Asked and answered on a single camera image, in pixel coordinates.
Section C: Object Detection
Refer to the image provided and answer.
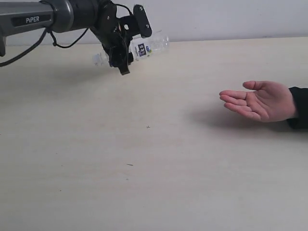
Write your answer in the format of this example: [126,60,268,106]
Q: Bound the white label tea bottle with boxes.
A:
[92,30,170,66]

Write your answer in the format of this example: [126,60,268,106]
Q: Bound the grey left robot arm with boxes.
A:
[0,0,132,75]

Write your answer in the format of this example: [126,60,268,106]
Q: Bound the person's open hand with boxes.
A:
[219,81,298,123]

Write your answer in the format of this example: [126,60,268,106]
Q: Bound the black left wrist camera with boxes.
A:
[133,4,152,38]

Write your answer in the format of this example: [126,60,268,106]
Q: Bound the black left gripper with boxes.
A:
[90,0,141,75]

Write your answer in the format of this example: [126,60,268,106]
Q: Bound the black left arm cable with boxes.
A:
[0,3,135,67]

